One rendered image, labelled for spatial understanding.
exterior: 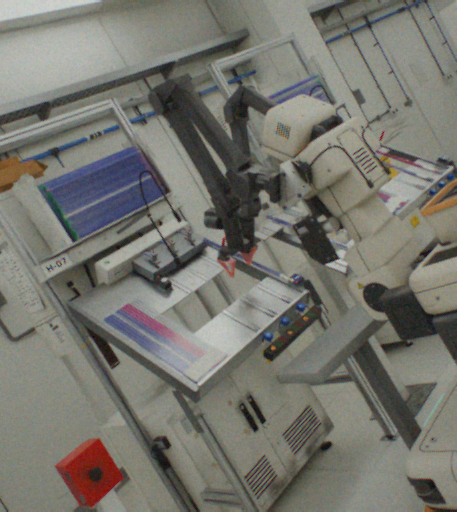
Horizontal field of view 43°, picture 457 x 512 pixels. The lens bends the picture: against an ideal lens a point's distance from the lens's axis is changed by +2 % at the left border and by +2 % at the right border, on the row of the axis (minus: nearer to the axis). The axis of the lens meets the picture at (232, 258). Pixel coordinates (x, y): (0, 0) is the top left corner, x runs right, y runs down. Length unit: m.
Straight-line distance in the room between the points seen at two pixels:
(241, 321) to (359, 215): 0.72
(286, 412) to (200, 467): 0.49
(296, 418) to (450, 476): 0.98
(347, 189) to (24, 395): 2.63
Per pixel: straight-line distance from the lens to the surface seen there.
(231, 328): 2.20
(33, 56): 4.60
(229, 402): 2.44
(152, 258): 2.44
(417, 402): 2.78
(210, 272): 2.47
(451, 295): 1.51
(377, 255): 1.75
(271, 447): 2.56
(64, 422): 3.87
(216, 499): 2.27
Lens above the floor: 1.21
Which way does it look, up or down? 5 degrees down
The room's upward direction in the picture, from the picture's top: 31 degrees counter-clockwise
